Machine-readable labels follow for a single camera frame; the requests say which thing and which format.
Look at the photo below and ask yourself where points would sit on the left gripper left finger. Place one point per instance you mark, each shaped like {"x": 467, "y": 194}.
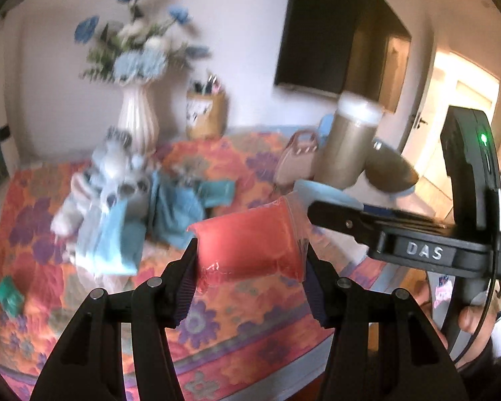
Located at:
{"x": 87, "y": 364}

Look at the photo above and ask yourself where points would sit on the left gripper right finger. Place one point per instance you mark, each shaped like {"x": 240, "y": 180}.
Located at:
{"x": 383, "y": 348}

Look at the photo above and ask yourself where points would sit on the teal green bean bag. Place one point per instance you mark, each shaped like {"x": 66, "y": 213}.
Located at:
{"x": 11, "y": 299}

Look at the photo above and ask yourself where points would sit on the light blue paper bag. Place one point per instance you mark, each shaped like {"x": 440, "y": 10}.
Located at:
{"x": 110, "y": 242}

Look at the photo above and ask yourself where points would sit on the pink bean bag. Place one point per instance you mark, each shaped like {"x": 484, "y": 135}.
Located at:
{"x": 258, "y": 242}

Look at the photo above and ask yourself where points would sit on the teal blue towel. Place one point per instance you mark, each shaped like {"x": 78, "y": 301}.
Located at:
{"x": 175, "y": 206}

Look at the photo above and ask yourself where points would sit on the white plush toy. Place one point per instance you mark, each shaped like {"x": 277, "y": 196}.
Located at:
{"x": 115, "y": 174}

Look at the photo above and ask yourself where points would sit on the person right hand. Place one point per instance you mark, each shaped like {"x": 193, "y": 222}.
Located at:
{"x": 469, "y": 320}

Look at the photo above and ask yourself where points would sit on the gold lidded canister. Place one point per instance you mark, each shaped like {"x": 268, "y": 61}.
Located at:
{"x": 342, "y": 159}

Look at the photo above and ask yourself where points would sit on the white door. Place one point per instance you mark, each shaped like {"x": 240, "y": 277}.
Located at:
{"x": 455, "y": 81}

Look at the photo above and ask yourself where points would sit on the white ribbed vase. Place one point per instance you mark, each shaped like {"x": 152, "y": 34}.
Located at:
{"x": 139, "y": 119}

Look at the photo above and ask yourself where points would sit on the cardboard pen holder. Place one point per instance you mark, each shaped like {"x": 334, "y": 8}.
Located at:
{"x": 206, "y": 109}

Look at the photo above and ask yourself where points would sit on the wall mounted television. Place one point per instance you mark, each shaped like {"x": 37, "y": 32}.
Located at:
{"x": 331, "y": 46}

